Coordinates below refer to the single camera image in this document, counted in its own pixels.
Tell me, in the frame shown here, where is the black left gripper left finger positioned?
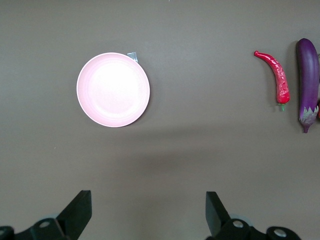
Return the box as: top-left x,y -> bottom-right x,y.
14,189 -> 92,240

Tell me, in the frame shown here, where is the red chili pepper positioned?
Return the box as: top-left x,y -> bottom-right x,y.
253,50 -> 291,112

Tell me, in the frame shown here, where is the purple eggplant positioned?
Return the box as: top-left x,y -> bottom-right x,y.
296,37 -> 320,134

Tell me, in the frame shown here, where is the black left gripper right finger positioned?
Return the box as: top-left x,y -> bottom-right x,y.
204,191 -> 268,240

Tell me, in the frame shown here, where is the grey tape piece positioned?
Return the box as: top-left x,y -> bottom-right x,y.
126,51 -> 139,64

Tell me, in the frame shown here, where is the brown table covering sheet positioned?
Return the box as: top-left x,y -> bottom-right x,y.
0,0 -> 320,240

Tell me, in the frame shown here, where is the pink round plate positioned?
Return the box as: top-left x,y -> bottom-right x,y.
76,52 -> 151,128

